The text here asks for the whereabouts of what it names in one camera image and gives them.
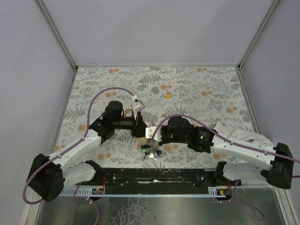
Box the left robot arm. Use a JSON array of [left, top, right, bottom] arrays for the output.
[[26, 100, 147, 202]]

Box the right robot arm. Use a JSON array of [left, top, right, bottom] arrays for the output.
[[156, 115, 295, 189]]

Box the yellow tagged key far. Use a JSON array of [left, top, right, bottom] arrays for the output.
[[164, 92, 172, 99]]

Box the white cloth cover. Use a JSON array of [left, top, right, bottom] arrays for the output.
[[214, 122, 273, 146]]

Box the floral table mat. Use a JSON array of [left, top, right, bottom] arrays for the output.
[[52, 66, 252, 168]]

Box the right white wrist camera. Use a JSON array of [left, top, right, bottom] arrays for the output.
[[145, 126, 162, 142]]

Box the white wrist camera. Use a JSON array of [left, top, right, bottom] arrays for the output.
[[131, 99, 145, 118], [145, 126, 162, 142]]

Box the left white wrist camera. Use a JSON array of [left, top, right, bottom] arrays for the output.
[[131, 99, 145, 118]]

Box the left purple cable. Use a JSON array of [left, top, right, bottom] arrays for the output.
[[22, 87, 139, 225]]

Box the purple cable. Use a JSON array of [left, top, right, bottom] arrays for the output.
[[150, 114, 300, 221], [22, 87, 139, 225]]

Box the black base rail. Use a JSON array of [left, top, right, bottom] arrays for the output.
[[75, 166, 242, 195]]

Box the white slotted cable duct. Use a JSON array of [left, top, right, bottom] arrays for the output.
[[60, 187, 104, 196]]

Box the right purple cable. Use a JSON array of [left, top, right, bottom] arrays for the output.
[[150, 114, 300, 221]]

